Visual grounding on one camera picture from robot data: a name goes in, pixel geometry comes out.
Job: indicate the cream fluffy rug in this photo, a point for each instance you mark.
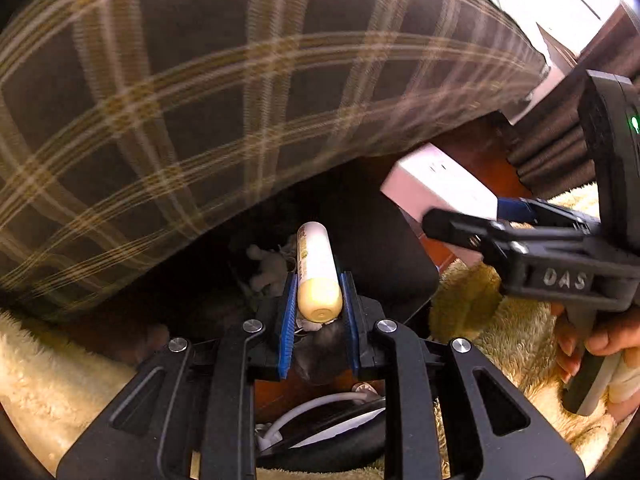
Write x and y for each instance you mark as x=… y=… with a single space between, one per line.
x=490 y=320

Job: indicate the white box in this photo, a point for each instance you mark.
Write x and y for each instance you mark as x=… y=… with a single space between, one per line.
x=435 y=185

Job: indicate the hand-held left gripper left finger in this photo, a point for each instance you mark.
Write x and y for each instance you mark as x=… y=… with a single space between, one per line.
x=285 y=331

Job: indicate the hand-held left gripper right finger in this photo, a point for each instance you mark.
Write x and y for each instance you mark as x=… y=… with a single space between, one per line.
x=350 y=327

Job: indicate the grey ribbed cloth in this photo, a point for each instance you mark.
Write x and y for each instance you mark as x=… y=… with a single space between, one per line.
x=550 y=155

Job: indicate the person's right hand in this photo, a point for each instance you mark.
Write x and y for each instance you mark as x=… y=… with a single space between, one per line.
x=620 y=335

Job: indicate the white fuzzy item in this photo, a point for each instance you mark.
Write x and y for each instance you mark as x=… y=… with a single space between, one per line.
x=267 y=270

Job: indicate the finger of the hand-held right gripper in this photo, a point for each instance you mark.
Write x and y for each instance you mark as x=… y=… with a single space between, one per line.
x=465 y=230
x=517 y=209

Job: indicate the brown plaid cushion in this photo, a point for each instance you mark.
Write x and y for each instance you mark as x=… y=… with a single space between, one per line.
x=225 y=110

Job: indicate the yellow lotion bottle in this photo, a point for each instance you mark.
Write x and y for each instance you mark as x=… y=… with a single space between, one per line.
x=317 y=280

